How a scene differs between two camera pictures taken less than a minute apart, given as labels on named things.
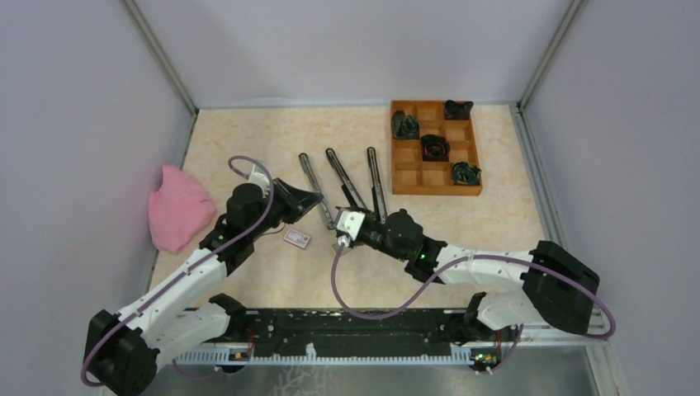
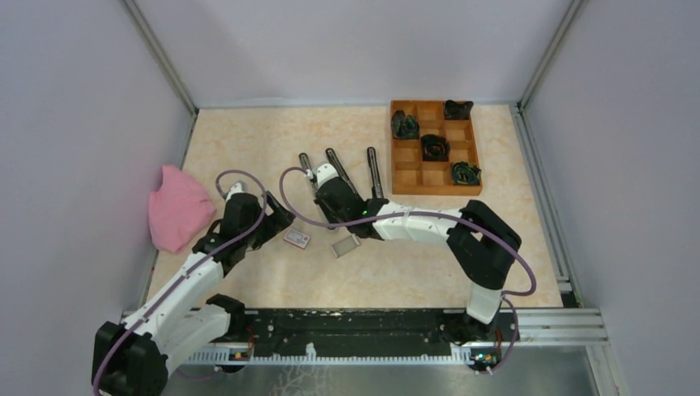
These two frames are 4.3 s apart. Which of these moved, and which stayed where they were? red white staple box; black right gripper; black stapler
Moved: black right gripper
Stayed: red white staple box; black stapler
